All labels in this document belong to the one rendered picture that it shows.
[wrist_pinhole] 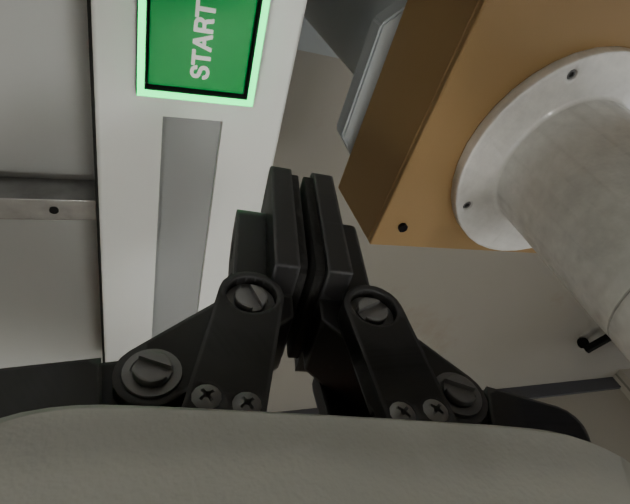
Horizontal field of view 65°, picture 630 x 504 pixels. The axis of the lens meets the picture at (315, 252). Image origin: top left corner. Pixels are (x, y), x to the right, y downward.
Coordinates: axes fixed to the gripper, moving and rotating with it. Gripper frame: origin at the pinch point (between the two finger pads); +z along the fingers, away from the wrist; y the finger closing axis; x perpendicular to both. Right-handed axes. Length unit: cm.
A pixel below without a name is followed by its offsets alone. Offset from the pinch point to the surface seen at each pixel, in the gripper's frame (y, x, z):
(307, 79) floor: 18, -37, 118
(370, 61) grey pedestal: 9.2, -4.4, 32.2
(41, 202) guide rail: -14.7, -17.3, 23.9
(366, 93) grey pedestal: 9.7, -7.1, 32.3
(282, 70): 0.5, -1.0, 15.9
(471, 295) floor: 112, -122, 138
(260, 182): 0.5, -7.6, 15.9
